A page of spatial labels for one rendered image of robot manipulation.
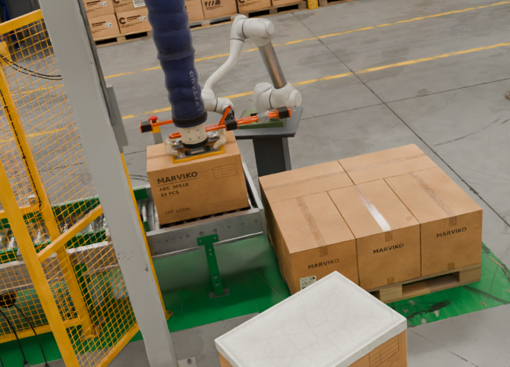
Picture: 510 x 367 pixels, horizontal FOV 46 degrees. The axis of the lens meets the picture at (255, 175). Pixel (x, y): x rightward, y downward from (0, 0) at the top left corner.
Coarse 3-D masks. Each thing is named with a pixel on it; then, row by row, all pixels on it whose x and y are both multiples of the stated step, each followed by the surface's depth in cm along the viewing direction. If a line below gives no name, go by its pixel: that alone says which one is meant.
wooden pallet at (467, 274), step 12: (480, 264) 381; (420, 276) 378; (432, 276) 379; (444, 276) 393; (456, 276) 388; (468, 276) 384; (384, 288) 376; (396, 288) 378; (408, 288) 388; (420, 288) 386; (432, 288) 385; (444, 288) 385; (384, 300) 380; (396, 300) 382
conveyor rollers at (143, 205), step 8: (248, 192) 421; (144, 200) 431; (248, 200) 410; (144, 208) 421; (248, 208) 403; (80, 216) 423; (104, 216) 418; (144, 216) 411; (208, 216) 402; (40, 224) 421; (64, 224) 416; (104, 224) 408; (168, 224) 398; (0, 232) 419; (64, 232) 407; (80, 232) 406; (0, 240) 410; (0, 248) 404; (8, 248) 399
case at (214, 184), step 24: (168, 168) 380; (192, 168) 383; (216, 168) 386; (240, 168) 388; (168, 192) 388; (192, 192) 390; (216, 192) 393; (240, 192) 396; (168, 216) 396; (192, 216) 399
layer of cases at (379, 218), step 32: (352, 160) 440; (384, 160) 433; (416, 160) 427; (288, 192) 413; (320, 192) 407; (352, 192) 401; (384, 192) 395; (416, 192) 390; (448, 192) 384; (288, 224) 378; (320, 224) 372; (352, 224) 368; (384, 224) 363; (416, 224) 359; (448, 224) 363; (480, 224) 367; (288, 256) 360; (320, 256) 356; (352, 256) 360; (384, 256) 365; (416, 256) 369; (448, 256) 374; (480, 256) 379
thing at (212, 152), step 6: (186, 150) 387; (204, 150) 389; (210, 150) 388; (216, 150) 387; (222, 150) 386; (174, 156) 389; (186, 156) 385; (192, 156) 385; (198, 156) 385; (204, 156) 385; (174, 162) 383
